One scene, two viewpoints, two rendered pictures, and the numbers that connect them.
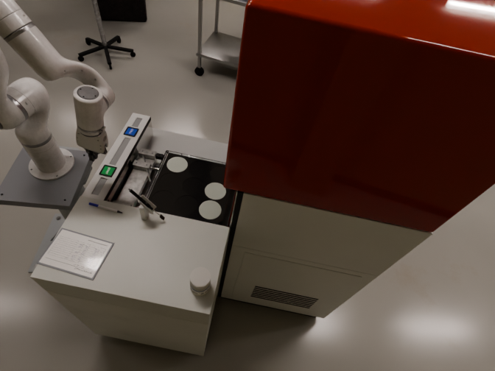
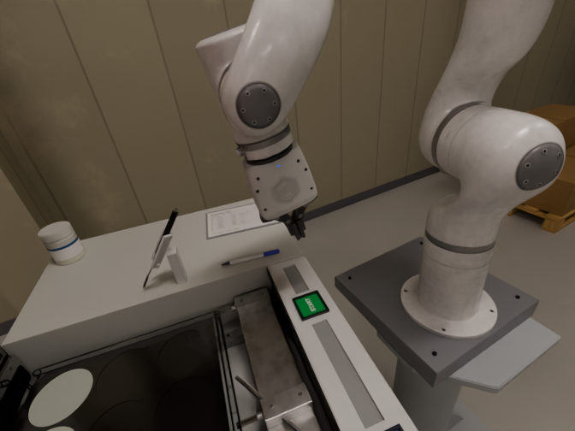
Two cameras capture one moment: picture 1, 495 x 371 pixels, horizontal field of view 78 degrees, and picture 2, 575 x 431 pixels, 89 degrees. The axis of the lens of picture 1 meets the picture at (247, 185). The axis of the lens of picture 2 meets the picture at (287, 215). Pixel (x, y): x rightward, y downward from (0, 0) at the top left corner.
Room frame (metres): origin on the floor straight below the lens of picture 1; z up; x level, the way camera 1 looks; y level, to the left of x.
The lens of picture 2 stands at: (1.15, 0.49, 1.41)
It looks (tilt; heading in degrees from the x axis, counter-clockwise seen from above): 31 degrees down; 165
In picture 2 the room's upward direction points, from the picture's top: 7 degrees counter-clockwise
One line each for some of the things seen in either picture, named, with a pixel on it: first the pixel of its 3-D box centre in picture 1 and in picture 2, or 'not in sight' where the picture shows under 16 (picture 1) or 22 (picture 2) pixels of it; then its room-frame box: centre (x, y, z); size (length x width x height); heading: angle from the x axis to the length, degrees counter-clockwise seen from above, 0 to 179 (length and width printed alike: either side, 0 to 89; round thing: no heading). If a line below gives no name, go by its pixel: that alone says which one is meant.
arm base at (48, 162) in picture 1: (44, 151); (451, 271); (0.80, 0.92, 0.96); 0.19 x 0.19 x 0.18
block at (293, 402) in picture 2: (141, 165); (287, 404); (0.89, 0.52, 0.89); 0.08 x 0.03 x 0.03; 91
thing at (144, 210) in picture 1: (147, 208); (165, 259); (0.59, 0.36, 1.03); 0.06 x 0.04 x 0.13; 91
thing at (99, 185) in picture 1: (122, 160); (341, 386); (0.90, 0.62, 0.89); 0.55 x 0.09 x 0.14; 1
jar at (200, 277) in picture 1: (199, 281); (62, 243); (0.37, 0.08, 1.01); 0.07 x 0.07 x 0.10
